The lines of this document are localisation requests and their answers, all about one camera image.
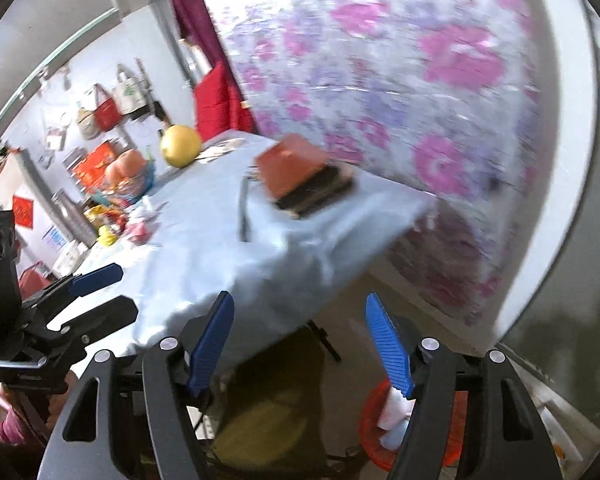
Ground apple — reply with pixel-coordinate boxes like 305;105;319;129
116;150;147;179
105;162;123;188

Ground clear plastic wrap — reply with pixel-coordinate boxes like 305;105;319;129
122;195;168;246

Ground left apple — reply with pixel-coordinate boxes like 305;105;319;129
105;162;123;188

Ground blue glass fruit bowl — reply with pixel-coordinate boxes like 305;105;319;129
90;160;156;209

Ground yellow pomelo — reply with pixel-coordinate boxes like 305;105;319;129
160;125;202;168

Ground dark red curtain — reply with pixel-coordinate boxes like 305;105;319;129
171;0;234;82

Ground red cushion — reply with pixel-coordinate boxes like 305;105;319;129
194;62;254;142

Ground brown leather wallet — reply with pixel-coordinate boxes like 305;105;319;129
254;133;355;219

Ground red handbag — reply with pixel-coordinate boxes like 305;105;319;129
94;84;122;132

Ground yellow foam fruit net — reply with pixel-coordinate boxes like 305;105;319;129
97;224;119;247

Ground floral foil sheet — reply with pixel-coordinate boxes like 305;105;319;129
204;0;541;325

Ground white refrigerator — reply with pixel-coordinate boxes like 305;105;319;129
0;151;67;273

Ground red gift box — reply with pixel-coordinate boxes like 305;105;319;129
71;141;118;192

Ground right apple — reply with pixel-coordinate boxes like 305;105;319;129
116;150;147;179

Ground olive green stool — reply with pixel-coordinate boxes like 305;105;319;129
212;324;332;480

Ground person left hand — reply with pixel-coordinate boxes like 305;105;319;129
0;368;79;446

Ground red trash basket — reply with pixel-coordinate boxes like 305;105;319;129
357;378;470;474

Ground white tote bag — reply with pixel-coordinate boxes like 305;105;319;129
112;64;147;116

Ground grey tablecloth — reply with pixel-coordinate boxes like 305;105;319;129
54;129;439;376

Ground white paper cup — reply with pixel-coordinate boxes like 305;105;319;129
377;387;415;451

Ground steel water bottle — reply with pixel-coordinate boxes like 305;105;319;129
52;188;97;248

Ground red fu poster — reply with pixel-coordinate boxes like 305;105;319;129
12;195;34;230

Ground beige hanging bag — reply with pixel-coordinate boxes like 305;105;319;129
76;107;100;140

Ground white paper packets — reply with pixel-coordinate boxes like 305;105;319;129
196;138;245;164

